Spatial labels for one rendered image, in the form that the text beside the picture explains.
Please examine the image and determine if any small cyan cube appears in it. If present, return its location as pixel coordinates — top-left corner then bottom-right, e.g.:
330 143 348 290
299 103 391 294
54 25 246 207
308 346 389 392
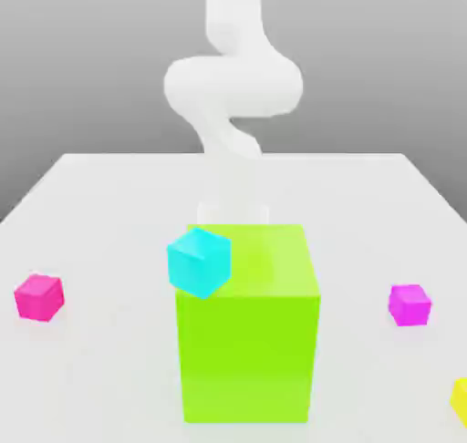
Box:
166 226 234 301

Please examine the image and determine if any small magenta cube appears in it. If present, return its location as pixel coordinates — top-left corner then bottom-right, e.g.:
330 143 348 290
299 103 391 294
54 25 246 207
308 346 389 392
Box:
387 283 432 328

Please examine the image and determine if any small pink cube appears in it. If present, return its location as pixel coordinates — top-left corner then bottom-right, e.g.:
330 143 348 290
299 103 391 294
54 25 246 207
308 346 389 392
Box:
13 273 66 324

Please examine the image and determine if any small yellow cube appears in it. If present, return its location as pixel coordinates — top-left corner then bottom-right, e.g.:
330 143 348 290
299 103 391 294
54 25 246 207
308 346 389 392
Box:
449 377 467 428

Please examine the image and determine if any large green box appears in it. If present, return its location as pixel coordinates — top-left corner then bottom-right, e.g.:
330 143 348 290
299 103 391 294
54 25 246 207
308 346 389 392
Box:
174 223 322 425

